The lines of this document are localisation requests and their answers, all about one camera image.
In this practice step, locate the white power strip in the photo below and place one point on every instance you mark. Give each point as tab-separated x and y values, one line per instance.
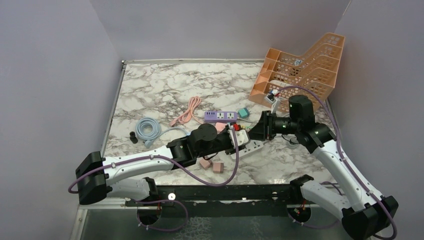
250	148

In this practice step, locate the purple power strip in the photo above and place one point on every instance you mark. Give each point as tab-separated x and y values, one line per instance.
220	116

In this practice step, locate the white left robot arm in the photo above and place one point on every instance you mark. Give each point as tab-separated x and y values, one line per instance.
98	177

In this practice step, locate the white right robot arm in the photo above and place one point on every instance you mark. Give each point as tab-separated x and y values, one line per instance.
362	209

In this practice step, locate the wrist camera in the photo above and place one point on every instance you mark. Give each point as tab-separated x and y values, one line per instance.
235	127
273	97

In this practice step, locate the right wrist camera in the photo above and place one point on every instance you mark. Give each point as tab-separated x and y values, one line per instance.
273	97

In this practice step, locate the orange plastic file rack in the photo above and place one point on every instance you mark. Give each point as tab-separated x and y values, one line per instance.
288	74

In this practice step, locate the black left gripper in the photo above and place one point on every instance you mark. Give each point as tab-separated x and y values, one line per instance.
225	131

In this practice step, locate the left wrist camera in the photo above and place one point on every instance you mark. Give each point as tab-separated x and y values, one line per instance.
235	127

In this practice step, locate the small black cylinder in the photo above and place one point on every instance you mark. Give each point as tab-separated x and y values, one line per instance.
133	138

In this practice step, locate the pink plug adapter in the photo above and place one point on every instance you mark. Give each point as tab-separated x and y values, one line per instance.
205	164
218	167

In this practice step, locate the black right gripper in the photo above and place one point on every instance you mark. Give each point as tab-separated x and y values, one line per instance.
263	130

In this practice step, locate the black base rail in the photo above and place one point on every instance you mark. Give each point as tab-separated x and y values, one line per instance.
175	201

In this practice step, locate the pink power strip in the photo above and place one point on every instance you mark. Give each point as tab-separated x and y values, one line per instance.
220	126

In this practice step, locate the teal plug adapter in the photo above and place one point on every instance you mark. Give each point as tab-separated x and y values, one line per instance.
243	113

